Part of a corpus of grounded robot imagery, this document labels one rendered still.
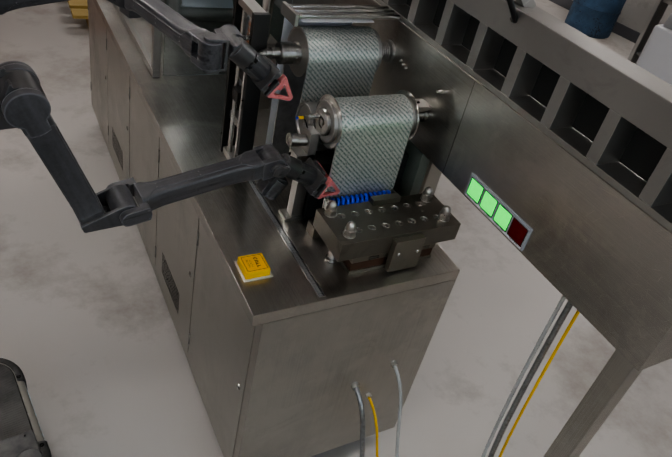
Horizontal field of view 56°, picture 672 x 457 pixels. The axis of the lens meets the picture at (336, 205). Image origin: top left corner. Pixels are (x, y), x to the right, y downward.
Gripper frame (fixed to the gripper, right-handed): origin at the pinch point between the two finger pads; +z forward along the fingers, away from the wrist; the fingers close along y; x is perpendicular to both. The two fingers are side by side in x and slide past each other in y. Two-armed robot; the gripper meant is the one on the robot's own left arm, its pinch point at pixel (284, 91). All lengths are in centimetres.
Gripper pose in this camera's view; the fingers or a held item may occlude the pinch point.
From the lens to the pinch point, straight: 165.9
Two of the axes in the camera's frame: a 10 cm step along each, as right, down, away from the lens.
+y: 4.5, 5.8, -6.8
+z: 5.5, 4.2, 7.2
